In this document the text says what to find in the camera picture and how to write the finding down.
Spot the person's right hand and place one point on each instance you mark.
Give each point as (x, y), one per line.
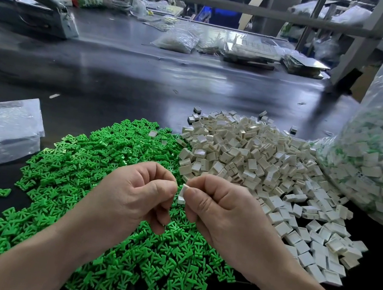
(243, 228)

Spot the person's left hand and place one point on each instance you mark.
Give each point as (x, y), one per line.
(127, 202)

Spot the small white plastic part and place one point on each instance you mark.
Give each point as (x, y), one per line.
(183, 193)

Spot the pile of green plastic clips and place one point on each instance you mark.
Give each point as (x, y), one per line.
(71, 167)

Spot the pile of white plastic caps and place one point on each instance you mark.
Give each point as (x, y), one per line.
(263, 155)

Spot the person's left forearm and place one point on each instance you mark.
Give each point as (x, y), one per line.
(25, 261)

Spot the small green plastic part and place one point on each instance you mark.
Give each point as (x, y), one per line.
(1, 192)

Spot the small clear bag of parts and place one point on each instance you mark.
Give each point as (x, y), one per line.
(176, 40)

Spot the stack of clear flat bags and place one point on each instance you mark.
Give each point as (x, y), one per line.
(4, 130)

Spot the dark flat tray stack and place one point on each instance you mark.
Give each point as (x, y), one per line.
(306, 65)

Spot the blue crate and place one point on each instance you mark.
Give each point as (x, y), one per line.
(220, 18)

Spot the grey metal slanted post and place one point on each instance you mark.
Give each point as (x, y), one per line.
(367, 44)

